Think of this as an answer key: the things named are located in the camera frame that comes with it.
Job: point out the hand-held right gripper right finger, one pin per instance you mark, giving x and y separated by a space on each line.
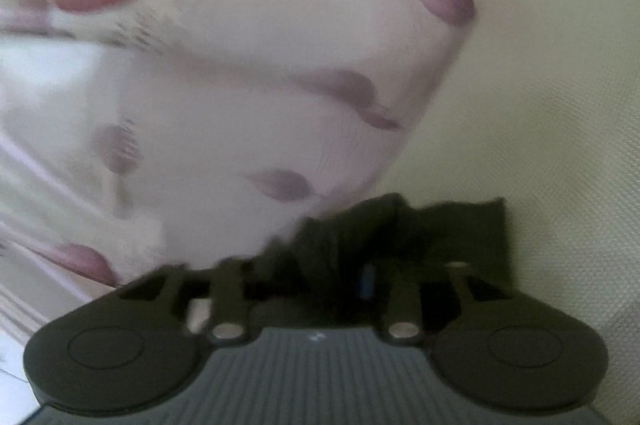
368 286

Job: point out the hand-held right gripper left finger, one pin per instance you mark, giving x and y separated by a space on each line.
227 287

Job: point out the black padded jacket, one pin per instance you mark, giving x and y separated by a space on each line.
400 230

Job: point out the white leaf print curtain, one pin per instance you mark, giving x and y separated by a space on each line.
250 55

